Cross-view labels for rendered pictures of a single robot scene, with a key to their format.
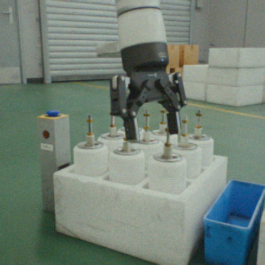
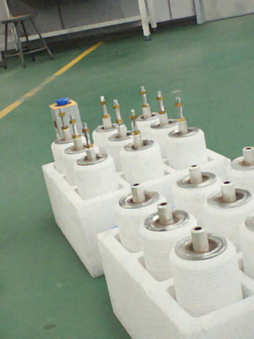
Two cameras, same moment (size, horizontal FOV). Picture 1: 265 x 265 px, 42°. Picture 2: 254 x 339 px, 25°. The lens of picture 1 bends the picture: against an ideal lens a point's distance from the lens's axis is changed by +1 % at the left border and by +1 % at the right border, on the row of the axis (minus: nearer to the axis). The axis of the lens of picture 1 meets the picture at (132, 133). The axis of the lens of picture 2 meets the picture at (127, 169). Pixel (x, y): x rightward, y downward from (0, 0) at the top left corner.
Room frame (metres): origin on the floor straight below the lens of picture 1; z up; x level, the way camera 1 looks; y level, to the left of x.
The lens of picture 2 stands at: (-0.02, -1.02, 0.64)
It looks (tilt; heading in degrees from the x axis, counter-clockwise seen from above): 19 degrees down; 45
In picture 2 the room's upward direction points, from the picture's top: 12 degrees counter-clockwise
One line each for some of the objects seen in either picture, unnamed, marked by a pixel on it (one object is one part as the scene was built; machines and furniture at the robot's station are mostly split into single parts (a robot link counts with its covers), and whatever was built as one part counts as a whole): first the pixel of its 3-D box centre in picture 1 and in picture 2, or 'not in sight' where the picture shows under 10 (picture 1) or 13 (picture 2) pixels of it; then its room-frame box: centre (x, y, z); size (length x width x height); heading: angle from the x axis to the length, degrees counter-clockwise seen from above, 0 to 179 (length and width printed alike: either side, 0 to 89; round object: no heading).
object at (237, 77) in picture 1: (235, 76); not in sight; (3.51, -1.04, 0.27); 0.39 x 0.39 x 0.18; 33
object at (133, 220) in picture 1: (146, 191); (134, 194); (0.98, -0.04, 0.09); 0.39 x 0.39 x 0.18; 61
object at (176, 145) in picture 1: (184, 146); (139, 145); (0.92, -0.14, 0.25); 0.08 x 0.08 x 0.01
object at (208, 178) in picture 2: not in sight; (196, 181); (0.77, -0.42, 0.25); 0.08 x 0.08 x 0.01
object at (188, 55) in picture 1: (184, 55); not in sight; (4.96, -0.73, 0.45); 0.30 x 0.24 x 0.30; 30
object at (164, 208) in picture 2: not in sight; (165, 213); (0.61, -0.47, 0.26); 0.02 x 0.02 x 0.03
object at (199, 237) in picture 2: not in sight; (199, 239); (0.55, -0.57, 0.26); 0.02 x 0.02 x 0.03
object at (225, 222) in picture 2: not in sight; (236, 246); (0.71, -0.52, 0.16); 0.10 x 0.10 x 0.18
